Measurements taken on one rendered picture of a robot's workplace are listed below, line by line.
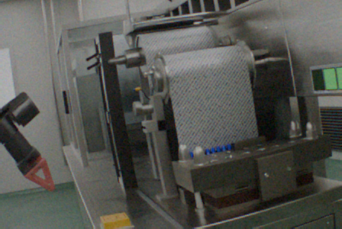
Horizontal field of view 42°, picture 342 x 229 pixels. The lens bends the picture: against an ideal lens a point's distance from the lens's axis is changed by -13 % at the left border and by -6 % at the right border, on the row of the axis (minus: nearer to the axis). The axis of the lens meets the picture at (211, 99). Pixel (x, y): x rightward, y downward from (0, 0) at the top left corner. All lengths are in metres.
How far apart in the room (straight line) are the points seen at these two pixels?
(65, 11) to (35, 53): 0.74
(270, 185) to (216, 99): 0.31
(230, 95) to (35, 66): 5.63
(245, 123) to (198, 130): 0.14
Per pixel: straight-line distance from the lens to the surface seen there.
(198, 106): 1.36
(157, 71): 1.36
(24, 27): 6.95
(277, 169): 1.22
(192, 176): 1.16
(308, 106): 1.66
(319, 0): 1.20
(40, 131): 6.86
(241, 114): 1.40
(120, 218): 1.21
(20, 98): 1.13
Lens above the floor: 1.24
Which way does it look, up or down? 3 degrees down
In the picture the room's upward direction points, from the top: 9 degrees counter-clockwise
